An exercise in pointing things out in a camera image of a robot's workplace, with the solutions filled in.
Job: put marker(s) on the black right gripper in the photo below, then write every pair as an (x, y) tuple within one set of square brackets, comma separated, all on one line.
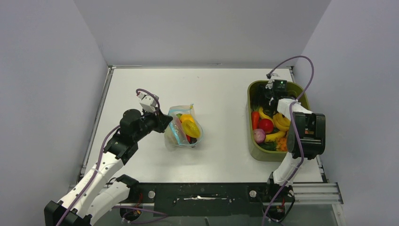
[(264, 102)]

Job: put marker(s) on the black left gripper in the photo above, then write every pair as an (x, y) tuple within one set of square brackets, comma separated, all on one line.
[(162, 120)]

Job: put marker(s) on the clear zip top bag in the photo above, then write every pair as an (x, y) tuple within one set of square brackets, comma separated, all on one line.
[(176, 126)]

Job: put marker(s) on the yellow star fruit toy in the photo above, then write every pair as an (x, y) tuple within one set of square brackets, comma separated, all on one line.
[(191, 129)]

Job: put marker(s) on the yellow bell pepper toy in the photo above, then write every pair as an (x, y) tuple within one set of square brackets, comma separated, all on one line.
[(186, 117)]

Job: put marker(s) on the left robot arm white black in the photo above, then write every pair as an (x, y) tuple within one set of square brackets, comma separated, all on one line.
[(86, 202)]

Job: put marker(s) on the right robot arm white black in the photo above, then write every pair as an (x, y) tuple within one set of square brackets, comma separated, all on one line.
[(306, 134)]

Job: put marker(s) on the orange carrot toy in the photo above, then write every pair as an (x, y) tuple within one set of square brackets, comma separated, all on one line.
[(255, 117)]

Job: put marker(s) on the red tomato toy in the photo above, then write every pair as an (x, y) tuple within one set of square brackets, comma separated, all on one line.
[(266, 125)]

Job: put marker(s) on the yellow banana bunch toy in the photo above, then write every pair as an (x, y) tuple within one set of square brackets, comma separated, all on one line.
[(281, 125)]

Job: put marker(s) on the purple red onion toy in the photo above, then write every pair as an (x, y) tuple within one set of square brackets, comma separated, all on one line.
[(259, 135)]

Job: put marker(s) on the orange spiky fruit toy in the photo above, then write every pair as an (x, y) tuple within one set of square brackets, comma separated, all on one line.
[(281, 144)]

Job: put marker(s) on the olive green plastic tub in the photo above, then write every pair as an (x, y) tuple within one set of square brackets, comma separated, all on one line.
[(253, 98)]

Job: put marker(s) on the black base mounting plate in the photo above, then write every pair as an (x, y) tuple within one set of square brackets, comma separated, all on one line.
[(213, 199)]

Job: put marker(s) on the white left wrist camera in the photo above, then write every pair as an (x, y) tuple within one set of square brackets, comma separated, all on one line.
[(148, 103)]

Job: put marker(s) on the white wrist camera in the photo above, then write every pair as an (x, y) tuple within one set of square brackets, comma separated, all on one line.
[(148, 103), (272, 76)]

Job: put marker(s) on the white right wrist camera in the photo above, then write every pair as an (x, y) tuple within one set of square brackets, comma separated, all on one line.
[(272, 76)]

